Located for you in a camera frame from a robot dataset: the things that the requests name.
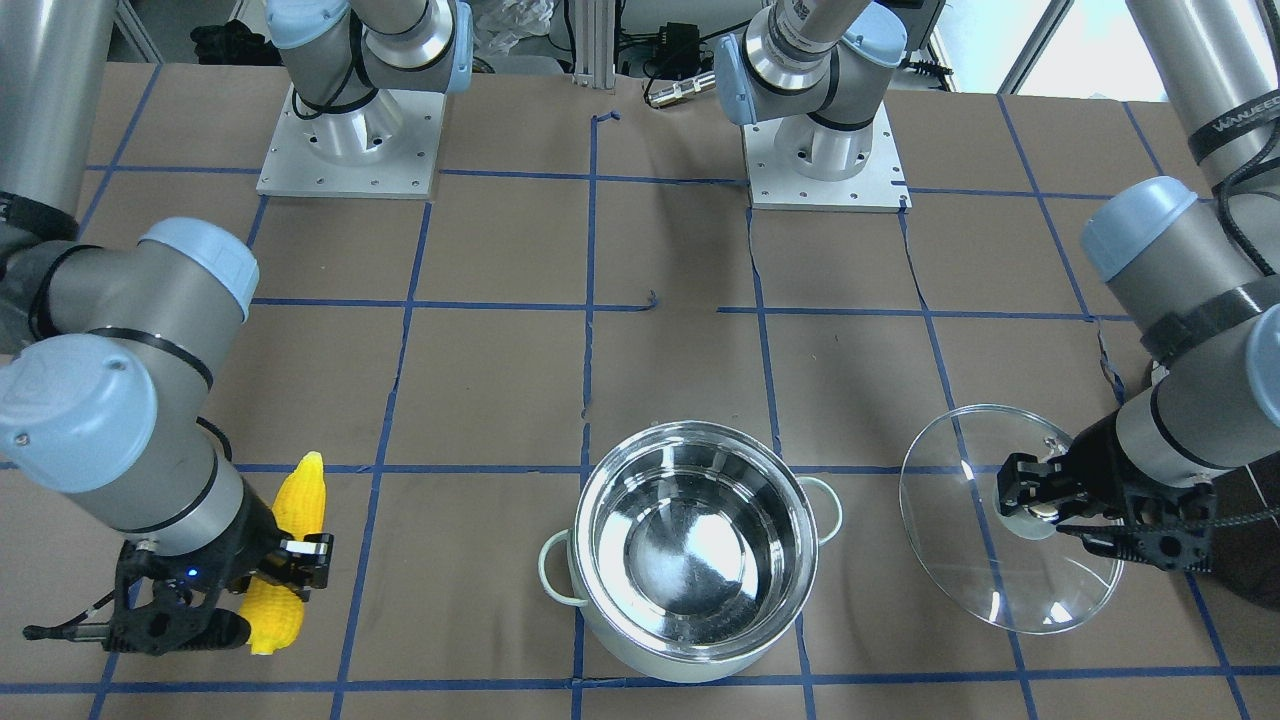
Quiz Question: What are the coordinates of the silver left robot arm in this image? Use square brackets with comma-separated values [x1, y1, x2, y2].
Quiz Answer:
[713, 1, 1277, 571]

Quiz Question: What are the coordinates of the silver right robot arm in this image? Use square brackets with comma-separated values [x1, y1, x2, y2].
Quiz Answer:
[3, 1, 334, 656]

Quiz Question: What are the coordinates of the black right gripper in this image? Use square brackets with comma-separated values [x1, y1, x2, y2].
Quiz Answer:
[24, 493, 334, 656]

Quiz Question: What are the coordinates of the silver metal connector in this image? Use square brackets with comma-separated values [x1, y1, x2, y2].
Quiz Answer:
[644, 70, 716, 109]

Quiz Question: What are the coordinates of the aluminium frame post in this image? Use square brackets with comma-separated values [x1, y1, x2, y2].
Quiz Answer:
[566, 0, 621, 94]

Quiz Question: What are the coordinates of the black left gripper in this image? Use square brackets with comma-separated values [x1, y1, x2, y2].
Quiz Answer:
[996, 413, 1219, 573]

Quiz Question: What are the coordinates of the yellow corn cob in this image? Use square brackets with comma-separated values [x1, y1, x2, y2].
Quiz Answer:
[239, 451, 326, 656]

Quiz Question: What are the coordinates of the white pot with steel rim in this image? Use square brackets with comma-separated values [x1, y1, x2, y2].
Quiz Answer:
[538, 420, 844, 684]

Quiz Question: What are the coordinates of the glass pot lid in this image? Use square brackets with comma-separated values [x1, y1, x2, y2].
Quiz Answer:
[899, 404, 1123, 635]

